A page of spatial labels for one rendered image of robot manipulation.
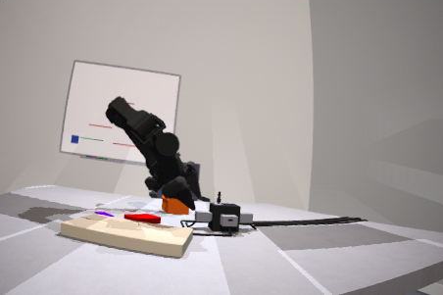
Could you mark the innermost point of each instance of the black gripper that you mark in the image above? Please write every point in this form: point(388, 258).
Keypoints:
point(181, 180)

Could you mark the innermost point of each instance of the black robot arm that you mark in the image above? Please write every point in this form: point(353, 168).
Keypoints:
point(146, 132)

